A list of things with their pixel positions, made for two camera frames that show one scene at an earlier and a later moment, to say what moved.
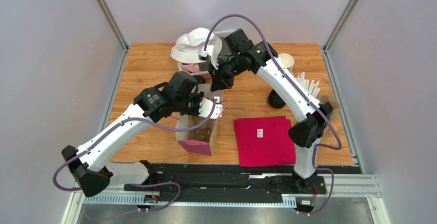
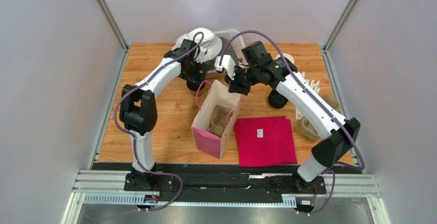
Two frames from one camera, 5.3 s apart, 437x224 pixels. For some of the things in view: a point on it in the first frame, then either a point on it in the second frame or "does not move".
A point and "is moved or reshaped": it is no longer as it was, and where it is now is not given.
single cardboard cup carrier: (202, 135) → (219, 117)
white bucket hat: (185, 49) does not move
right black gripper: (220, 76) → (238, 84)
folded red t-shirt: (264, 141) does not move
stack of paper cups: (288, 60) does not move
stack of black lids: (275, 100) does not move
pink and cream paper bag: (196, 133) is moved or reshaped
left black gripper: (198, 97) → (198, 77)
